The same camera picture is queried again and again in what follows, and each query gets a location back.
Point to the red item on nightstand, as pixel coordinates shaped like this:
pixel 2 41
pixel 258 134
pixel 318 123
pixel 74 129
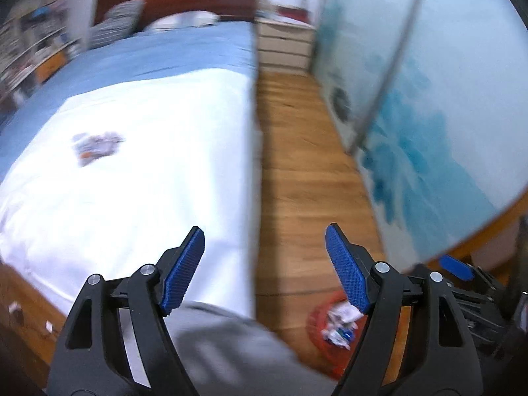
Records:
pixel 293 13

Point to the blue bedsheet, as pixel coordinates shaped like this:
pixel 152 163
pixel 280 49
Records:
pixel 144 57

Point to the wooden bed frame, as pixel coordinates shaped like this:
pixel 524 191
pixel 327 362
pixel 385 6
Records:
pixel 24 338

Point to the red waste bin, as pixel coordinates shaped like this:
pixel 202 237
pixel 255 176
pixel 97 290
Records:
pixel 317 338

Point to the cluttered bookshelf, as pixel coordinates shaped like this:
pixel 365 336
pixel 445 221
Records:
pixel 33 37

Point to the pile of crumpled wrappers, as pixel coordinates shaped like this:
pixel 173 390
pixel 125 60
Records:
pixel 340 326

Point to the white sheet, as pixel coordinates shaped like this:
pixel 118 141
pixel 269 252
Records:
pixel 144 198

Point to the teal patterned wardrobe door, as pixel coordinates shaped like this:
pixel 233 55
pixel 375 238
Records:
pixel 433 111

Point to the printed foil wrapper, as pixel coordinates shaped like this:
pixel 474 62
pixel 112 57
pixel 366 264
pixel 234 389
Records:
pixel 97 148

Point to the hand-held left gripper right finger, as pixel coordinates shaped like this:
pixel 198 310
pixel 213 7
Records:
pixel 348 276

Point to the striped grey pillow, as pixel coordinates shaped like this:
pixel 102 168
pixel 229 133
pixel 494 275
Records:
pixel 113 22

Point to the cream nightstand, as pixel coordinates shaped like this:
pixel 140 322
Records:
pixel 284 47

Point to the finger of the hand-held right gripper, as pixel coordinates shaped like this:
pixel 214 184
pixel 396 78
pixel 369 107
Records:
pixel 456 267

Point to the person's grey trousers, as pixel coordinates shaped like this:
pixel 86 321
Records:
pixel 239 359

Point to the white pillow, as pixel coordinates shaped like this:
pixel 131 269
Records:
pixel 185 19

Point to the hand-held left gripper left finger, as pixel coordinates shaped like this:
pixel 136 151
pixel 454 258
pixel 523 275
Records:
pixel 185 268

